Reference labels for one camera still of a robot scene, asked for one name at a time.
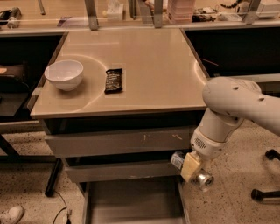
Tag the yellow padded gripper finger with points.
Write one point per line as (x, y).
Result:
(191, 166)

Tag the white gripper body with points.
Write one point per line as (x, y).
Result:
(206, 146)

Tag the Red Bull can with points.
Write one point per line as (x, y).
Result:
(203, 179)

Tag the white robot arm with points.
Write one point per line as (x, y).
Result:
(228, 102)

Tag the grey open bottom drawer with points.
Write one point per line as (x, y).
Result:
(135, 201)

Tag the grey middle drawer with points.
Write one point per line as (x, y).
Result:
(131, 170)

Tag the grey top drawer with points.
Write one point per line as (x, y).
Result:
(120, 141)

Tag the grey cabinet with beige top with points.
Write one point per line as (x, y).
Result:
(161, 88)

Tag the black snack bar wrapper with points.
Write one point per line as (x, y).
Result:
(113, 82)

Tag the black table leg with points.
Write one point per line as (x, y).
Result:
(49, 190)

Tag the pink stacked trays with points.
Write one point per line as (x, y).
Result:
(180, 11)

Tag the white bowl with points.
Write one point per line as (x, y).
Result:
(65, 74)

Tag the white shoe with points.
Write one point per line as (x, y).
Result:
(12, 215)

